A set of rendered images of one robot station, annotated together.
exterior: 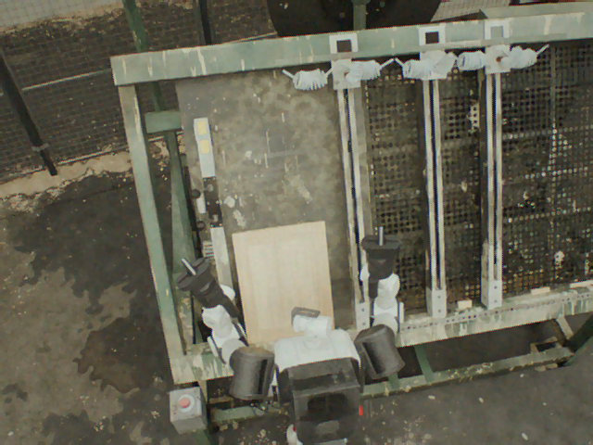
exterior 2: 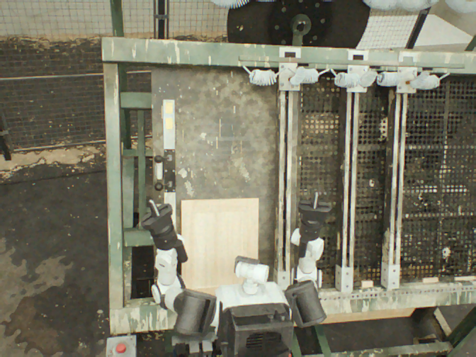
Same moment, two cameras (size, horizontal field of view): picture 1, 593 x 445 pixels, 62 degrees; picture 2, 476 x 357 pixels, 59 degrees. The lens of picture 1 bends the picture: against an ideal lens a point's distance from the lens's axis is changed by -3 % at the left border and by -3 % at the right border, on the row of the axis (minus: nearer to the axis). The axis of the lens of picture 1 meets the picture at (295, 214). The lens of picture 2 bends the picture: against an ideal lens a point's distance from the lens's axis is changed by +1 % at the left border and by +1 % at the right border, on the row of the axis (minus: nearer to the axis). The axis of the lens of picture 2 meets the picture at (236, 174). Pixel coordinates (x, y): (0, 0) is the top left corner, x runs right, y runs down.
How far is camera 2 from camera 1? 0.30 m
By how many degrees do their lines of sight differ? 10
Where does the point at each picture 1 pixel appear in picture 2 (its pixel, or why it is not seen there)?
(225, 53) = (197, 49)
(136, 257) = (76, 234)
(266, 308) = (202, 269)
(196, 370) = (133, 321)
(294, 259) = (230, 227)
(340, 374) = (275, 315)
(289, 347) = (229, 291)
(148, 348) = (77, 314)
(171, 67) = (152, 53)
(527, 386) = not seen: outside the picture
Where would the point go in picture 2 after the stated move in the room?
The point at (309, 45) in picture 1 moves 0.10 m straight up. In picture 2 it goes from (263, 52) to (268, 31)
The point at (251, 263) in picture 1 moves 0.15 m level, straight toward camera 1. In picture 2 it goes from (194, 227) to (197, 253)
